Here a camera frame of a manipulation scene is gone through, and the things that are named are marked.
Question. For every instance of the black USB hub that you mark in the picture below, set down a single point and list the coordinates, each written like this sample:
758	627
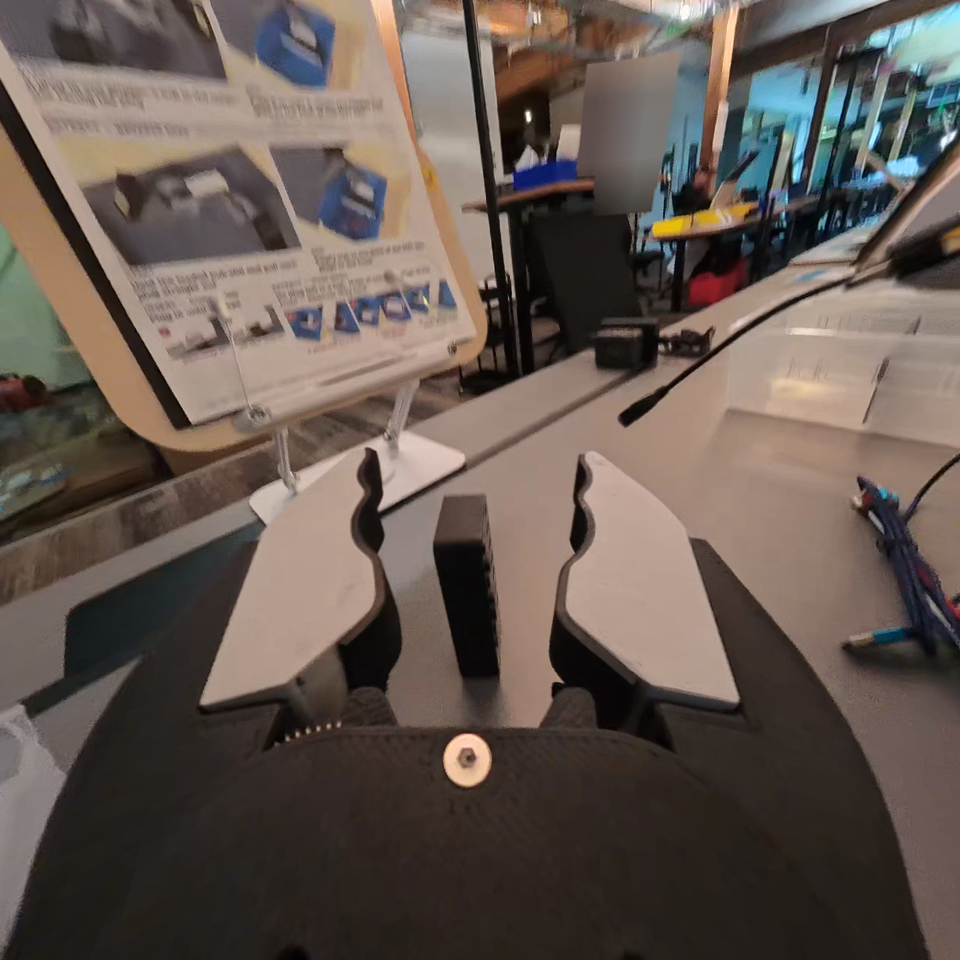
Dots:
465	585

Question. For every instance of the blue storage bin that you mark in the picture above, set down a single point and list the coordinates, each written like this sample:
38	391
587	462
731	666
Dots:
551	176

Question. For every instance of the yellow storage bin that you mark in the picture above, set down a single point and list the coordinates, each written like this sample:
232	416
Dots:
697	221

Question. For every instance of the wooden instruction board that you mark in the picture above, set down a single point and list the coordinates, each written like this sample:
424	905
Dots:
225	225

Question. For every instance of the clear plastic bin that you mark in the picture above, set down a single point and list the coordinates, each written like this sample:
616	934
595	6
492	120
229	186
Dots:
825	360

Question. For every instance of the white board stand base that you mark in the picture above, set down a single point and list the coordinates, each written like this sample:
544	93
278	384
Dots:
427	469

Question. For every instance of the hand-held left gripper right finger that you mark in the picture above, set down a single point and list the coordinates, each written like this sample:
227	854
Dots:
645	592

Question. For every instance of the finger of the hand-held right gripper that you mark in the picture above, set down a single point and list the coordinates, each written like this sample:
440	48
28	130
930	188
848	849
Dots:
937	202

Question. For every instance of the wooden standing desk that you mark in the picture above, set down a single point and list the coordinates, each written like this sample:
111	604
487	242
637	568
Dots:
525	196

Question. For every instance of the black power adapter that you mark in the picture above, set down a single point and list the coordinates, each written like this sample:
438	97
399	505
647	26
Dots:
626	345

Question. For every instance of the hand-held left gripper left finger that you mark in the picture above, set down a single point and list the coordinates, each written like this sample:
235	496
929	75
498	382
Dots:
300	592

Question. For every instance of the black slanted panel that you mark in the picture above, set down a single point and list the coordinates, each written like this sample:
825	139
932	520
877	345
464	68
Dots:
585	277

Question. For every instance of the black pole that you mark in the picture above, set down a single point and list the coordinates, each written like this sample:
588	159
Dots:
487	187

